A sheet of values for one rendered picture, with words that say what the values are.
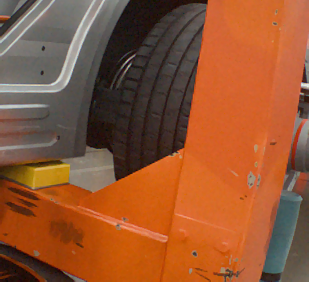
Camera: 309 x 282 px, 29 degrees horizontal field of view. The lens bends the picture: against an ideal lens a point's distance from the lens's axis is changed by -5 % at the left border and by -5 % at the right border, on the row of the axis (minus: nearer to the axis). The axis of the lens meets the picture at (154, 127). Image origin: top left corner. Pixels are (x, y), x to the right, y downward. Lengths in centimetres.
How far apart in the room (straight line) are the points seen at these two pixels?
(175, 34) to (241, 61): 44
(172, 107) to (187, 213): 33
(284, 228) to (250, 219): 40
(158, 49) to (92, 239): 49
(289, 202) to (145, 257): 43
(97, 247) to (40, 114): 32
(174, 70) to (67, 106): 26
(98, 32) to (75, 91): 15
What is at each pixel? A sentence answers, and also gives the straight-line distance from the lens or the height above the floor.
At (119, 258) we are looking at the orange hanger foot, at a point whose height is 61.
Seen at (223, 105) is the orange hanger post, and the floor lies 96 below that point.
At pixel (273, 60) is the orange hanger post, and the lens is 107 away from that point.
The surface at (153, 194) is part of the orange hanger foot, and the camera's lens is 121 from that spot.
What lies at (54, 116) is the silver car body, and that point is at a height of 85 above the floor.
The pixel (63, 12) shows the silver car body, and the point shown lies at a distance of 139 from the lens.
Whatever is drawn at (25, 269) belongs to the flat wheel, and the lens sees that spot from 140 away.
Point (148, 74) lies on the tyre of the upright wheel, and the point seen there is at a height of 97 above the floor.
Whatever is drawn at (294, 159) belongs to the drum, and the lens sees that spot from 156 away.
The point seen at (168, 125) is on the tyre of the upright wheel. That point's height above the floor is 87.
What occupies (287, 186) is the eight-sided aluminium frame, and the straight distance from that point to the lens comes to 183.
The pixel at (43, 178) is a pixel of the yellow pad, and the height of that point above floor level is 71.
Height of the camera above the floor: 105
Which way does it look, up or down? 8 degrees down
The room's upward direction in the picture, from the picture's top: 9 degrees clockwise
